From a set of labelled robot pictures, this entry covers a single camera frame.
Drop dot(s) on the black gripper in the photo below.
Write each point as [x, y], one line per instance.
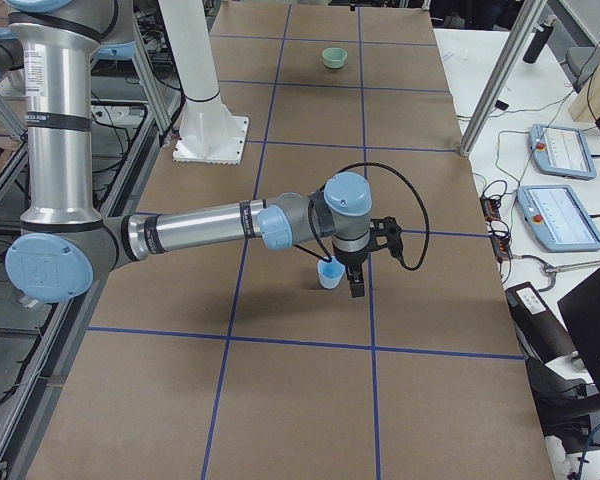
[351, 262]

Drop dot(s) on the light blue plastic cup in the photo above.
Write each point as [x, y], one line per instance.
[329, 276]

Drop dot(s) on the mint green bowl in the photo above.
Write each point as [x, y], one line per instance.
[334, 58]

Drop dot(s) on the black water bottle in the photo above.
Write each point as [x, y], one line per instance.
[540, 39]

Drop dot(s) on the orange black adapter box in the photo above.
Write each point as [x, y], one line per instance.
[498, 230]

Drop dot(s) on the near teach pendant tablet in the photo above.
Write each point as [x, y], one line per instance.
[557, 219]

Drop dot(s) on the teach pendant tablet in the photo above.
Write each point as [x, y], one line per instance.
[561, 151]
[557, 219]

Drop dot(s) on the far teach pendant tablet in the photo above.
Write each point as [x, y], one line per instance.
[561, 151]

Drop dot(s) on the black monitor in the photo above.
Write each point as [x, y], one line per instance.
[580, 310]

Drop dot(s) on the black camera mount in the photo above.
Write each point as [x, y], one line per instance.
[385, 233]

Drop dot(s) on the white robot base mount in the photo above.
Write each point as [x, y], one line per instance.
[208, 132]

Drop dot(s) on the aluminium frame upright right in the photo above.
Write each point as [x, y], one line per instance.
[503, 67]

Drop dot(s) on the aluminium frame rack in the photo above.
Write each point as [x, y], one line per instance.
[67, 247]

